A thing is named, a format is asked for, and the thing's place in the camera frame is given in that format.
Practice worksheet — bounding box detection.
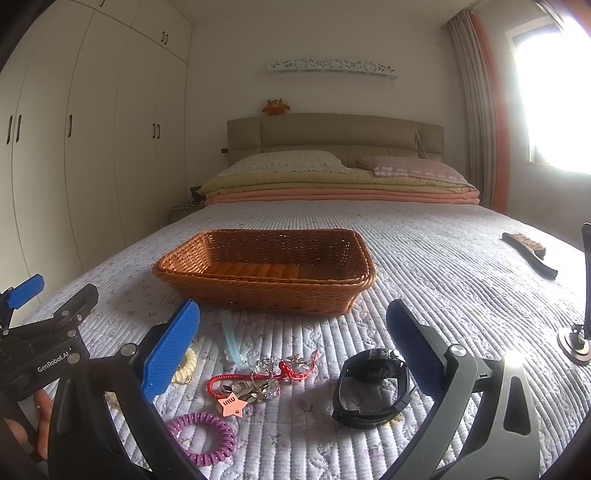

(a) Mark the white wardrobe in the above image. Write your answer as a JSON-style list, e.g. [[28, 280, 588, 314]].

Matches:
[[1, 1, 191, 298]]

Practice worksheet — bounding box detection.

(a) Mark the red cord star keychain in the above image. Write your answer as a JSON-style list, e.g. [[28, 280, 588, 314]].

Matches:
[[206, 350, 321, 418]]

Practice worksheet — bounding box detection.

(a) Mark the striped orange curtain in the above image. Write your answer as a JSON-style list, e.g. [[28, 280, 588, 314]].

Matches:
[[446, 9, 510, 213]]

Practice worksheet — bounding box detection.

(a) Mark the pink pillow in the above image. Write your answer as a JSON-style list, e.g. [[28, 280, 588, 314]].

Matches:
[[356, 156, 467, 184]]

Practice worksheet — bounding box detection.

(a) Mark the folded pink blanket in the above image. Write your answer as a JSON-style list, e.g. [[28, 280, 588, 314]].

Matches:
[[205, 188, 480, 205]]

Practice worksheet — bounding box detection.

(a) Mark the bright window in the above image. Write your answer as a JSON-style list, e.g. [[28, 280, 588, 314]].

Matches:
[[507, 18, 590, 175]]

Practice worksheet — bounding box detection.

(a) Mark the wooden bed brush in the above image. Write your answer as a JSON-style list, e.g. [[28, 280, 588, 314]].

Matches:
[[502, 232, 558, 280]]

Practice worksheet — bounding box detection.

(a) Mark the beige padded headboard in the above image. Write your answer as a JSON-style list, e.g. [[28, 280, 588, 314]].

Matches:
[[226, 113, 444, 168]]

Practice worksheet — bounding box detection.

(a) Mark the crystal bead bracelet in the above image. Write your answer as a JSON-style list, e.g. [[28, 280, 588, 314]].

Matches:
[[239, 353, 312, 405]]

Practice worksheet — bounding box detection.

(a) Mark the person's left hand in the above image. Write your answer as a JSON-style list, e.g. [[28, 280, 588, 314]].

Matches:
[[3, 389, 54, 462]]

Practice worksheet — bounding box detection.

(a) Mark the light blue hair clip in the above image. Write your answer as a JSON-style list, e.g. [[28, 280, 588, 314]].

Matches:
[[221, 310, 245, 368]]

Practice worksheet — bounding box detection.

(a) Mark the brown wicker basket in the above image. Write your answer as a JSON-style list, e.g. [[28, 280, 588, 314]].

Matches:
[[152, 229, 377, 316]]

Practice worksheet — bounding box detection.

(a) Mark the purple spiral hair tie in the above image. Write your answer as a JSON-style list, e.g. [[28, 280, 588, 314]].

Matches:
[[165, 411, 238, 467]]

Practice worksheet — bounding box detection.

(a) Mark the black wrist watch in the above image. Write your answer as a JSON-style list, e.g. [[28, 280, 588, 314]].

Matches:
[[332, 348, 416, 430]]

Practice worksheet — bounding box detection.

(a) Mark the white carved wall shelf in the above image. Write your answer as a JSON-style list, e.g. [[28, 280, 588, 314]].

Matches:
[[266, 58, 398, 80]]

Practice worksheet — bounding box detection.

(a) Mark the white quilted bedspread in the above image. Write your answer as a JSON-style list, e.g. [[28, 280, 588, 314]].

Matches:
[[31, 201, 590, 479]]

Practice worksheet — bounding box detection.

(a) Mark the folded yellow blanket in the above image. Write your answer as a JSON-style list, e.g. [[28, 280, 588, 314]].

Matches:
[[200, 169, 480, 196]]

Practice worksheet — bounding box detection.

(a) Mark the cream floral pillow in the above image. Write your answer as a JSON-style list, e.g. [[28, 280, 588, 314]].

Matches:
[[221, 150, 352, 177]]

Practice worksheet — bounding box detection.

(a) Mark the orange plush toy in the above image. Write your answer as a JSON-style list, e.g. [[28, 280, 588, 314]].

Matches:
[[262, 99, 290, 116]]

